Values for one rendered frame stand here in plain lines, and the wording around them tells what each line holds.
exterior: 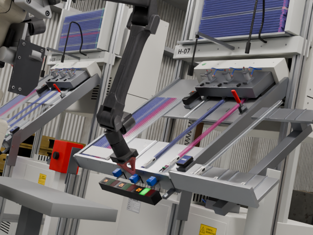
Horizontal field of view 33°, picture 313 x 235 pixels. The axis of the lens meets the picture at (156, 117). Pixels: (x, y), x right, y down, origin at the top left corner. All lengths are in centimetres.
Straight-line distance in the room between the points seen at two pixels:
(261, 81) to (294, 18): 29
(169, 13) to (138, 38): 592
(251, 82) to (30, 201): 104
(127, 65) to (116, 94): 11
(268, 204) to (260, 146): 759
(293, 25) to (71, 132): 483
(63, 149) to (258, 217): 132
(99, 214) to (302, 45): 111
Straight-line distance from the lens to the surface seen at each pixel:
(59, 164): 274
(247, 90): 215
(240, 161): 910
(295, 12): 226
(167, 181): 186
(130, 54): 187
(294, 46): 223
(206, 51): 257
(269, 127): 241
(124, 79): 185
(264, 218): 171
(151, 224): 238
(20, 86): 162
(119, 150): 191
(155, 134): 762
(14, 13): 160
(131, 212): 250
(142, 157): 208
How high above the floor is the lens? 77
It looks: 5 degrees up
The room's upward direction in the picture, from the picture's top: 11 degrees clockwise
